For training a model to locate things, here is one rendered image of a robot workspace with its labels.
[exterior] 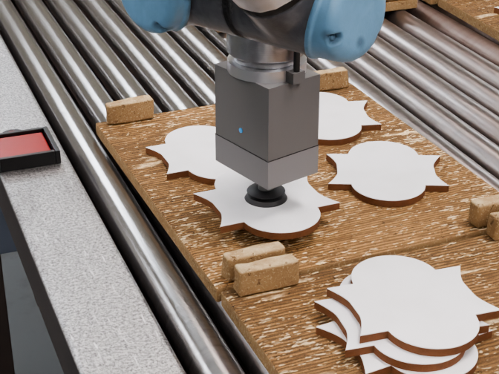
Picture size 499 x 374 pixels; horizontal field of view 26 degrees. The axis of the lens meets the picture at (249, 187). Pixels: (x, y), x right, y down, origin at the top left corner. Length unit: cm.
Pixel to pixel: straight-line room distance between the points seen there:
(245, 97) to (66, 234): 25
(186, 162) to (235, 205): 14
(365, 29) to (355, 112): 52
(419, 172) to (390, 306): 30
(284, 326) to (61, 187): 39
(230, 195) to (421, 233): 19
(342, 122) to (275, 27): 51
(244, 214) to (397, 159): 23
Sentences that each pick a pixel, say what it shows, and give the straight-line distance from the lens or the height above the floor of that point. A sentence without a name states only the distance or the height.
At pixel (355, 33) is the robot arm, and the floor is 120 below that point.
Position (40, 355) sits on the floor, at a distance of 255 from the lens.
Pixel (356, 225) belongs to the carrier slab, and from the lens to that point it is 110.
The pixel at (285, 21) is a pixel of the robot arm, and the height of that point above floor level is 121.
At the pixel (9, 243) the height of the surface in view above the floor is 73.
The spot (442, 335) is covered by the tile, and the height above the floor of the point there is 96.
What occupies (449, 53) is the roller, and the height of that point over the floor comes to 91.
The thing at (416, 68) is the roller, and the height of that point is 92.
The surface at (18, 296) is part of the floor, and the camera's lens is 277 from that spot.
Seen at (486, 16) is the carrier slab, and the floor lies 94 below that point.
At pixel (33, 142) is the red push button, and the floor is 93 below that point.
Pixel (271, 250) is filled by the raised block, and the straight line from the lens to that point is 99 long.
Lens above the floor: 146
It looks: 27 degrees down
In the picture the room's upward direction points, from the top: straight up
